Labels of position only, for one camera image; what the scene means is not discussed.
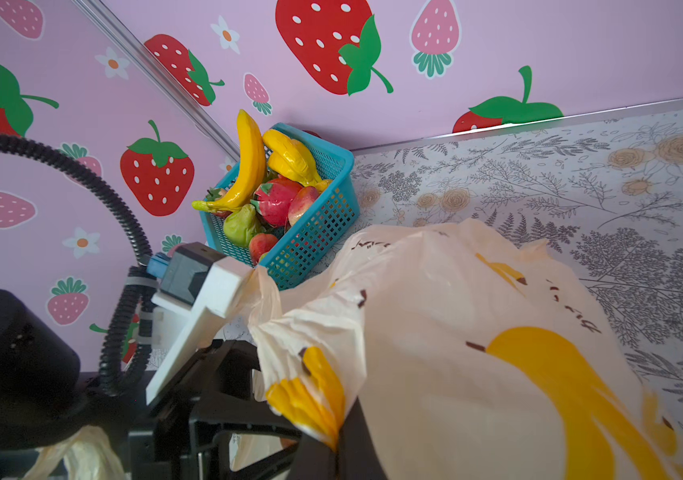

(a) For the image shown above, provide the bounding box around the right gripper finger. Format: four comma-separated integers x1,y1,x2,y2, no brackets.
287,400,387,480

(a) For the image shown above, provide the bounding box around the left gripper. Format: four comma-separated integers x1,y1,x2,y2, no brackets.
128,340,301,479

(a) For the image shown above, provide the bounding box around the beige plastic bag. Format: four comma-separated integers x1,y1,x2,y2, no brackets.
30,220,683,479

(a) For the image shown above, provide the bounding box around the teal plastic basket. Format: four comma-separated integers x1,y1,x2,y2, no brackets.
200,124,359,290

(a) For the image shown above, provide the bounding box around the large yellow banana bunch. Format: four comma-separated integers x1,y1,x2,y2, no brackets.
192,110,266,213

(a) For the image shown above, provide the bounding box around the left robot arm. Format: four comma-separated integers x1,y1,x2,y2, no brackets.
0,290,300,479

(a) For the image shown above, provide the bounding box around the strawberry fake fruit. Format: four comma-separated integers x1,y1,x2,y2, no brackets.
248,233,278,265

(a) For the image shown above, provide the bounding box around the green pear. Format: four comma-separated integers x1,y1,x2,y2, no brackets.
223,204,264,248

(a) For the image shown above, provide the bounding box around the red dragon fruit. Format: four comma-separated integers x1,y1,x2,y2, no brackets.
250,178,303,227

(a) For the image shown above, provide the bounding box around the red peach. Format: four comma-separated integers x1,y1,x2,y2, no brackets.
287,186,320,226

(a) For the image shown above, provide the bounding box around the small yellow banana bunch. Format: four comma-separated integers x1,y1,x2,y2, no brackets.
262,129,331,192

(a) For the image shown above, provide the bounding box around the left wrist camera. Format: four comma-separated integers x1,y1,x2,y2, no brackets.
145,242,253,404

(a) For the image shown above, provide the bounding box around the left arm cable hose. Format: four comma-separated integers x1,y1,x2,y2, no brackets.
0,130,156,397

